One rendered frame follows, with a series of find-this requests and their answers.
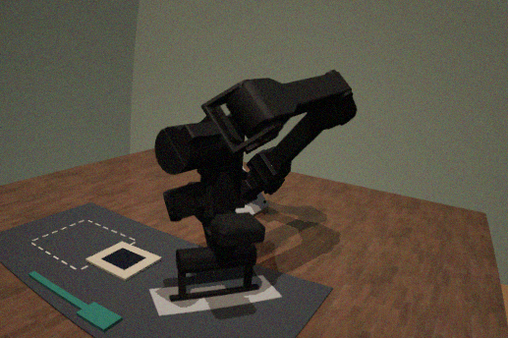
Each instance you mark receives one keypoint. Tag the beige square tile with dark centre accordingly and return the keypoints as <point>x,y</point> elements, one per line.
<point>123,260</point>

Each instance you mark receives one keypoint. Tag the green flat trowel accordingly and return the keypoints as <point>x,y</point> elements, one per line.
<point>94,314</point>

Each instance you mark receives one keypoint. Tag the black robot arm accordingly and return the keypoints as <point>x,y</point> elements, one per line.
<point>259,109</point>

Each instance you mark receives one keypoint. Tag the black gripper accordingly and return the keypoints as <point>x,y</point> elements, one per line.
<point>228,229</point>

